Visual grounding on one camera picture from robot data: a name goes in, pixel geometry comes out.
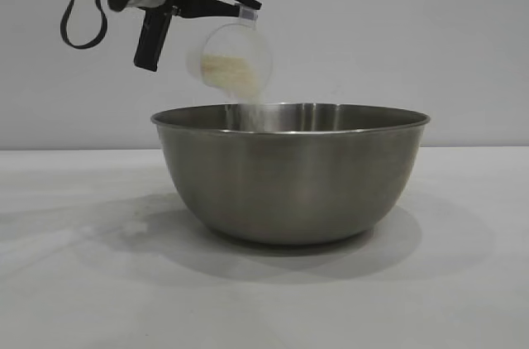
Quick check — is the clear plastic measuring cup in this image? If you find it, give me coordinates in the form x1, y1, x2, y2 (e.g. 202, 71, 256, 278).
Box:
185, 5, 276, 102

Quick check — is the white uncooked rice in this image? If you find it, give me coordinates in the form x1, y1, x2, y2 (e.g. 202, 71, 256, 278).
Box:
201, 54, 270, 133

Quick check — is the stainless steel mixing bowl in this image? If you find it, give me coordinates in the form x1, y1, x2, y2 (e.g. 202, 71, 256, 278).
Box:
150, 103, 431, 247

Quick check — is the black looped cable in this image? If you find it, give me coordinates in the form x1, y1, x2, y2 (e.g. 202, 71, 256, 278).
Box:
60, 0, 109, 50

